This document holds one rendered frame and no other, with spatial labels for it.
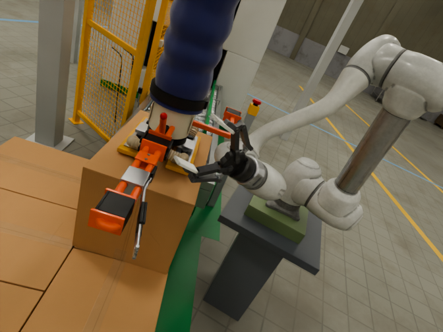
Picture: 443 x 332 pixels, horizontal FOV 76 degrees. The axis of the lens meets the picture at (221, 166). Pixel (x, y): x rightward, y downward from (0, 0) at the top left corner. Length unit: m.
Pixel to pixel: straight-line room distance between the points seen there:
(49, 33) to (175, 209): 1.77
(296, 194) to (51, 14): 1.97
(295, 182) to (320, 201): 0.14
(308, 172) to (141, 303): 0.87
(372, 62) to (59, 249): 1.31
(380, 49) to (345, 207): 0.61
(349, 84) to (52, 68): 2.08
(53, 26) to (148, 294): 1.90
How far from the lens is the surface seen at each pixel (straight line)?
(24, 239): 1.36
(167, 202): 1.02
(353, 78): 1.04
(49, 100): 2.64
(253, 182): 0.81
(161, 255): 1.21
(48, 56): 2.52
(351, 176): 1.23
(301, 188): 1.34
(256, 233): 1.33
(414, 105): 1.07
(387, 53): 1.08
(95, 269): 1.26
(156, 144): 0.93
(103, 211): 0.66
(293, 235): 1.40
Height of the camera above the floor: 1.57
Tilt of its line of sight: 29 degrees down
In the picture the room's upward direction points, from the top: 24 degrees clockwise
